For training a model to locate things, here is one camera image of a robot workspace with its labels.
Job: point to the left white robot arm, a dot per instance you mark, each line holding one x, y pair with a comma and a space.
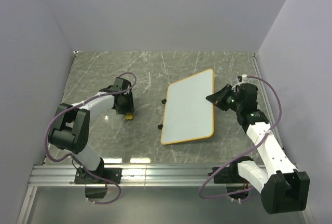
67, 134

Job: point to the aluminium mounting rail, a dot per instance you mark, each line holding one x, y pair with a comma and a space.
133, 175

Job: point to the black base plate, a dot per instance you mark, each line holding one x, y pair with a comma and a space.
112, 174
223, 177

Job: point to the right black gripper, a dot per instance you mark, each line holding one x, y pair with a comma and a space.
217, 97

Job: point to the yellow bone-shaped eraser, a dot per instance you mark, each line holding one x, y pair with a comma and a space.
128, 116

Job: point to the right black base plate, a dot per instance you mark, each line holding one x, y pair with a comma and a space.
223, 177

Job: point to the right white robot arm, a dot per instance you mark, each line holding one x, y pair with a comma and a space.
281, 186

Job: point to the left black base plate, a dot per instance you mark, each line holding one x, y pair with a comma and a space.
112, 174

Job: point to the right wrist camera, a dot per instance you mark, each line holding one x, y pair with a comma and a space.
241, 79

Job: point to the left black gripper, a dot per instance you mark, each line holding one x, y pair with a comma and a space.
129, 108

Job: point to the yellow-framed whiteboard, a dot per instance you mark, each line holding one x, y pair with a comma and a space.
188, 115

